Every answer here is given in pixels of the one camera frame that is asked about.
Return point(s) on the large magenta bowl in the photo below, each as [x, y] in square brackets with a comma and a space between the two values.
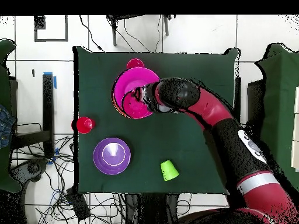
[128, 79]

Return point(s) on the blue denim fabric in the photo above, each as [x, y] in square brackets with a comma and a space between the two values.
[5, 126]

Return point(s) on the white box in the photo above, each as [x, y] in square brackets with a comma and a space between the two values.
[295, 128]

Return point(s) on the black metal bar stand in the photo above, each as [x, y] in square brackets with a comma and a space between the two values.
[48, 105]

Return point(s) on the small dark floor object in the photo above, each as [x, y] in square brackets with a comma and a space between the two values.
[33, 72]

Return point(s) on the black office chair base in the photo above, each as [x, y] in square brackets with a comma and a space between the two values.
[32, 168]

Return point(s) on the green cloth covered table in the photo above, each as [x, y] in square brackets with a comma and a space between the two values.
[280, 93]
[3, 93]

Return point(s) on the blue tape strip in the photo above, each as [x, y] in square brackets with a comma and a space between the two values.
[55, 82]

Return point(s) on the dark metal legged stand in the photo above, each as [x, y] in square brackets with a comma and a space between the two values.
[114, 35]

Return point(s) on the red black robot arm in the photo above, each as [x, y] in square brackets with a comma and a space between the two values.
[210, 107]

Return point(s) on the small crimson pink bowl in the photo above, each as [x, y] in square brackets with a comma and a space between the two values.
[134, 107]

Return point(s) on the purple bowl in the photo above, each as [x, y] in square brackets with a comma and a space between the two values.
[109, 163]

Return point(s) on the black power strip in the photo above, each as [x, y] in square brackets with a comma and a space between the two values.
[78, 205]

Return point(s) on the red cup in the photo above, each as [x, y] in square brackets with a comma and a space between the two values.
[84, 125]

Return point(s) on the green cup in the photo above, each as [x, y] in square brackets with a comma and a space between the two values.
[169, 171]

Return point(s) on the crimson pink cup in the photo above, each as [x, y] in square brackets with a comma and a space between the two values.
[135, 63]

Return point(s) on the grey square floor frame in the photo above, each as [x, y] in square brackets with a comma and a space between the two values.
[39, 23]

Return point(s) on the dark green tablecloth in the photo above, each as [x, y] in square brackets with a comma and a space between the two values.
[105, 130]

